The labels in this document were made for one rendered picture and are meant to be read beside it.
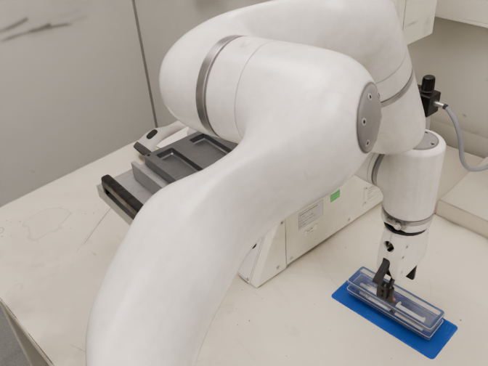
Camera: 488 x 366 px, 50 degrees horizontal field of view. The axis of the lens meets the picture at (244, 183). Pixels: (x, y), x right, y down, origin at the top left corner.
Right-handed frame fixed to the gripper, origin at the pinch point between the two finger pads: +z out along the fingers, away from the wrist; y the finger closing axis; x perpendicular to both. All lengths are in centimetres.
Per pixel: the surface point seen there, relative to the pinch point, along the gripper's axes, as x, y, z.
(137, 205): 37, -30, -18
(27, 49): 180, 15, 1
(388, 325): -1.5, -3.5, 8.2
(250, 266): 27.1, -12.2, 4.5
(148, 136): 83, 4, 1
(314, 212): 22.2, 3.1, -3.3
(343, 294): 9.6, -2.7, 8.2
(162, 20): 158, 68, 0
